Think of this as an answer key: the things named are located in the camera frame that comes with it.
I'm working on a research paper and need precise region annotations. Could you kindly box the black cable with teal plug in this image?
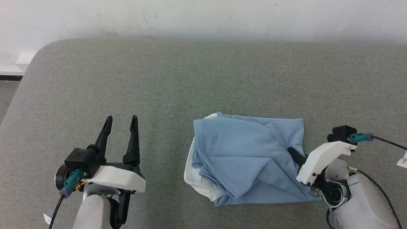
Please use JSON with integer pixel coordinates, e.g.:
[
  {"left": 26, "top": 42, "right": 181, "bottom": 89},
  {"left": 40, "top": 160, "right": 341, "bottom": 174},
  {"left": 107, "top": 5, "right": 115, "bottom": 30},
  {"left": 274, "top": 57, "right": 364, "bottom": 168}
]
[
  {"left": 48, "top": 169, "right": 84, "bottom": 229},
  {"left": 349, "top": 133, "right": 407, "bottom": 150}
]

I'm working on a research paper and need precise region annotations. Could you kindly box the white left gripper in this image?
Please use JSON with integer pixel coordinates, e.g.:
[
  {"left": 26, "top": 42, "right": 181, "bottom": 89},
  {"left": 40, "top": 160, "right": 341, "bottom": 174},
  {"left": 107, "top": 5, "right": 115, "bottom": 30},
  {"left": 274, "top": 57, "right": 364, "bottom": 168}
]
[{"left": 81, "top": 115, "right": 147, "bottom": 194}]

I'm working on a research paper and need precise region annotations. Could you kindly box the light blue garment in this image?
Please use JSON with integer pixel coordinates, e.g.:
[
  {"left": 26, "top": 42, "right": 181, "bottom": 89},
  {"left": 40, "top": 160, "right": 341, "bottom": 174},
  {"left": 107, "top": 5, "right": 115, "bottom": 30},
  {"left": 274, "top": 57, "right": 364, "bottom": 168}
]
[{"left": 183, "top": 111, "right": 322, "bottom": 206}]

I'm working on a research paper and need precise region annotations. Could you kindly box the grey fabric sofa cushion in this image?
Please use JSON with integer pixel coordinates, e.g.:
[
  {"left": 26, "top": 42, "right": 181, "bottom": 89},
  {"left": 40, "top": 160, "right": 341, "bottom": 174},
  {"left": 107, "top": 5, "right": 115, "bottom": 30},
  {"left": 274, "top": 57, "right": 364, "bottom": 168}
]
[{"left": 0, "top": 38, "right": 407, "bottom": 229}]

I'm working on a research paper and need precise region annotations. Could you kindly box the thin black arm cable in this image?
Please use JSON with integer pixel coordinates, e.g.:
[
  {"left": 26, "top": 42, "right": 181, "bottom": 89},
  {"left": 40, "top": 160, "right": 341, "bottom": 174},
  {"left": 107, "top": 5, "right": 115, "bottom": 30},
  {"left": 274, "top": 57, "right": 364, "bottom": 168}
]
[{"left": 348, "top": 167, "right": 403, "bottom": 229}]

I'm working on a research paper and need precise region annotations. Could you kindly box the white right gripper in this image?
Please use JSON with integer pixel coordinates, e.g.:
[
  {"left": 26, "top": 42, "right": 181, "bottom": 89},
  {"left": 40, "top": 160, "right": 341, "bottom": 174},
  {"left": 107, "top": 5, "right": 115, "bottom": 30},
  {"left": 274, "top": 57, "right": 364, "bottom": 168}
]
[{"left": 287, "top": 141, "right": 358, "bottom": 186}]

